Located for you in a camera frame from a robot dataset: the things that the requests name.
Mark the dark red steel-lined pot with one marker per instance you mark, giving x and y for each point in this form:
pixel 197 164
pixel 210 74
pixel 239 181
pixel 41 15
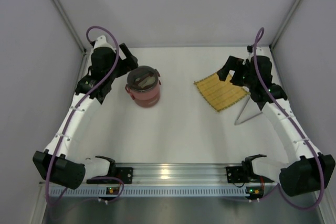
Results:
pixel 146 99

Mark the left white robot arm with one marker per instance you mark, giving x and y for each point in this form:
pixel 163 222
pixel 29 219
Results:
pixel 56 163

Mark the cream small spoon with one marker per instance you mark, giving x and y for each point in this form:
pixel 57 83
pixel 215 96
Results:
pixel 148 81

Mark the pink steel-lined pot with handles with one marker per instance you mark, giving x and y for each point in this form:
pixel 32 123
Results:
pixel 130 91

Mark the metal tongs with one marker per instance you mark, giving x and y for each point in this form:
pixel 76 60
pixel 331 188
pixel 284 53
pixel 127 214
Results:
pixel 249 111

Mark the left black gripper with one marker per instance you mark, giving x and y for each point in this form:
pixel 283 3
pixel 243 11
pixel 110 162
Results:
pixel 125 57

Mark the left black base bracket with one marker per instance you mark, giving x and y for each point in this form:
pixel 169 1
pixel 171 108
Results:
pixel 125 174

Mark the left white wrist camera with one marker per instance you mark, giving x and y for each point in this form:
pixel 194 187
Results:
pixel 101 41

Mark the aluminium mounting rail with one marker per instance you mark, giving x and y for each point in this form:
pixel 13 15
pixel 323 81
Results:
pixel 170 180

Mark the right black base bracket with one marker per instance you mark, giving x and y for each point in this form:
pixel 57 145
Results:
pixel 235 174

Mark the bamboo serving mat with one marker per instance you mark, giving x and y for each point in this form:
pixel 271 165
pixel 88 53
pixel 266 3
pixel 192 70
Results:
pixel 220 95

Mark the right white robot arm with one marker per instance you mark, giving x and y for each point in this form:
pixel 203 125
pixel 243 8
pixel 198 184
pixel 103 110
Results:
pixel 307 169

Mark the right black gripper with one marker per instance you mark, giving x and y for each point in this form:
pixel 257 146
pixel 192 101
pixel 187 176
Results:
pixel 233 67

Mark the grey transparent lid with handles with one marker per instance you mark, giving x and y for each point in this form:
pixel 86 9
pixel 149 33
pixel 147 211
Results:
pixel 139 72

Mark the black base bracket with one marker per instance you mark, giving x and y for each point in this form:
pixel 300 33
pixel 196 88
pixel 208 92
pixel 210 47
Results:
pixel 235 174
pixel 125 174

